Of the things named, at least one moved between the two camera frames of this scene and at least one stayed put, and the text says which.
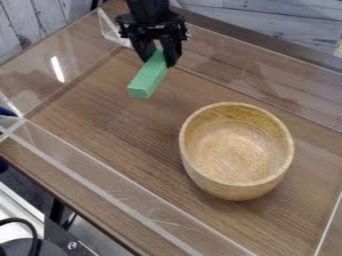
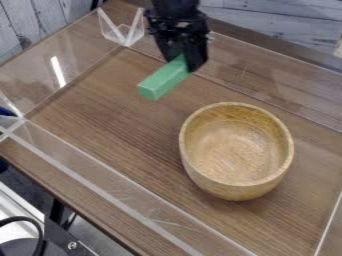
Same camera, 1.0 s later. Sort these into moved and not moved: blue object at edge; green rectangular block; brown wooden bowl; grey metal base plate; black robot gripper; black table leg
Moved: green rectangular block; black robot gripper
Not moved: grey metal base plate; brown wooden bowl; blue object at edge; black table leg
